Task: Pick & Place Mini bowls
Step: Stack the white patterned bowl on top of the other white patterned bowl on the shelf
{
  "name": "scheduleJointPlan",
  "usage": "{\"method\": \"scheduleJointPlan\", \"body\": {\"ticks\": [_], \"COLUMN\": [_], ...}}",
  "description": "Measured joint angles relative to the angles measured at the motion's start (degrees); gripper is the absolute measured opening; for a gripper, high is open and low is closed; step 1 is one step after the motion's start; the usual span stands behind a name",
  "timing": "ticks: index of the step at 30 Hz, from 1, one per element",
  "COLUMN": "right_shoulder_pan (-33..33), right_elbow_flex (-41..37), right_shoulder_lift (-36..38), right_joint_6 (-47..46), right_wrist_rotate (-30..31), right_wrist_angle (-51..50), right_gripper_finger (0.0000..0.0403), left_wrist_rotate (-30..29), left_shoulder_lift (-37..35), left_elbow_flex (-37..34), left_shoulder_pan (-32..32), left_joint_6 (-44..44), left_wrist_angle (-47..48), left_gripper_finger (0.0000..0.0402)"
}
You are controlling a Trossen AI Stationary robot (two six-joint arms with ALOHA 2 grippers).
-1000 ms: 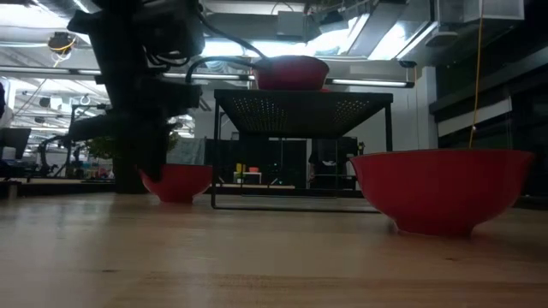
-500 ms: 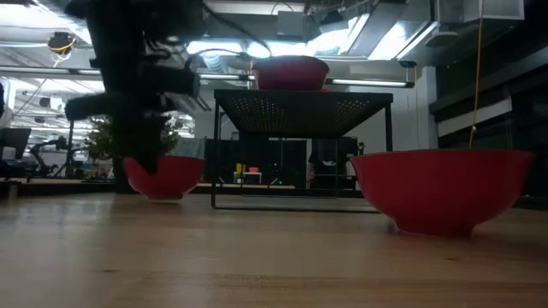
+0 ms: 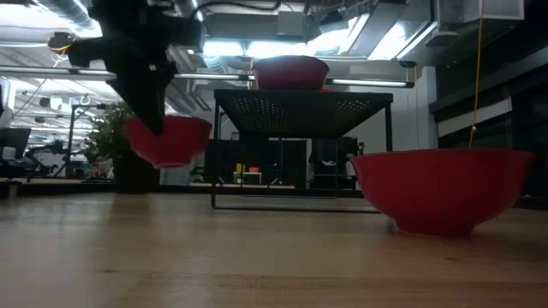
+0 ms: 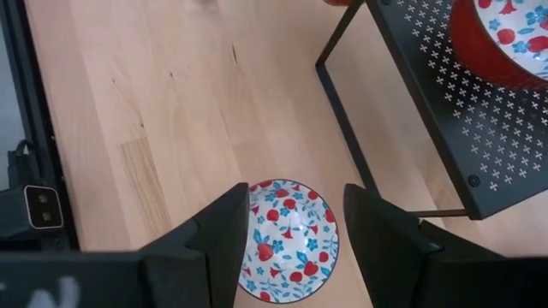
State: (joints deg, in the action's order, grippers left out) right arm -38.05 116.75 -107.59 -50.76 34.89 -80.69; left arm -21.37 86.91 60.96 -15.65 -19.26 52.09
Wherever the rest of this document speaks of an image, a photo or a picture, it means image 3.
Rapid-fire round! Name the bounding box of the black metal stand frame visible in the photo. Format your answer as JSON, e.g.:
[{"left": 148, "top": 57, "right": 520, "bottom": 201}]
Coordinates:
[{"left": 67, "top": 104, "right": 108, "bottom": 172}]

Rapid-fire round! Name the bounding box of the round black ceiling device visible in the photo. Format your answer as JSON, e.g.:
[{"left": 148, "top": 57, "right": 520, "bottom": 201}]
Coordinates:
[{"left": 46, "top": 31, "right": 78, "bottom": 55}]

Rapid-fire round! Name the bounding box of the small white table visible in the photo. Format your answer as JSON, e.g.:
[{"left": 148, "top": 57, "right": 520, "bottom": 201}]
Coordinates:
[{"left": 233, "top": 171, "right": 263, "bottom": 185}]

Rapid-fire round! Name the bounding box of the large silver ductwork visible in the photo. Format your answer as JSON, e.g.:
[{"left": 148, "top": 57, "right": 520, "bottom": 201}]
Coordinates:
[{"left": 342, "top": 0, "right": 526, "bottom": 61}]

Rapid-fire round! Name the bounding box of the long LED light bar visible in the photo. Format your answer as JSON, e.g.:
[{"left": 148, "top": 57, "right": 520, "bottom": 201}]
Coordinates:
[{"left": 0, "top": 63, "right": 415, "bottom": 89}]

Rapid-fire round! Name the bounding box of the small black monitor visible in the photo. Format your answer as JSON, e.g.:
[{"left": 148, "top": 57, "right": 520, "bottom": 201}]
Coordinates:
[{"left": 340, "top": 136, "right": 360, "bottom": 162}]

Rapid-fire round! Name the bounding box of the green potted plant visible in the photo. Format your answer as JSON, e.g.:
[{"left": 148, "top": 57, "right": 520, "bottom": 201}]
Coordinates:
[{"left": 82, "top": 101, "right": 162, "bottom": 194}]

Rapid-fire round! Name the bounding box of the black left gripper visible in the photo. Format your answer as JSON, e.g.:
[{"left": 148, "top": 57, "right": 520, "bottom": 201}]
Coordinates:
[{"left": 66, "top": 29, "right": 206, "bottom": 137}]

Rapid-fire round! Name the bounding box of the black perforated metal rack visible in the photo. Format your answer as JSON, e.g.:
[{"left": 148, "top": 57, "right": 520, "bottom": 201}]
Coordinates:
[{"left": 211, "top": 88, "right": 395, "bottom": 214}]

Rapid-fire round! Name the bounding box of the large black monitor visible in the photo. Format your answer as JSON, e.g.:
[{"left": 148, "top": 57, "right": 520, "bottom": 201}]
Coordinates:
[{"left": 0, "top": 127, "right": 33, "bottom": 160}]

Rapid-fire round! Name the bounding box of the black partition panel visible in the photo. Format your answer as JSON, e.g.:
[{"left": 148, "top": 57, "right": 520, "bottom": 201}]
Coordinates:
[{"left": 204, "top": 137, "right": 308, "bottom": 190}]

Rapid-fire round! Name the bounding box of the black aluminium table frame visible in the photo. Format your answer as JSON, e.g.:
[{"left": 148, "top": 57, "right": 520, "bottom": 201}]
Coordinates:
[{"left": 0, "top": 181, "right": 548, "bottom": 210}]

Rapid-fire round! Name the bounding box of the person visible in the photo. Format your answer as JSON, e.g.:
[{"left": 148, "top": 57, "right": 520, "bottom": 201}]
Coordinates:
[{"left": 307, "top": 138, "right": 344, "bottom": 190}]

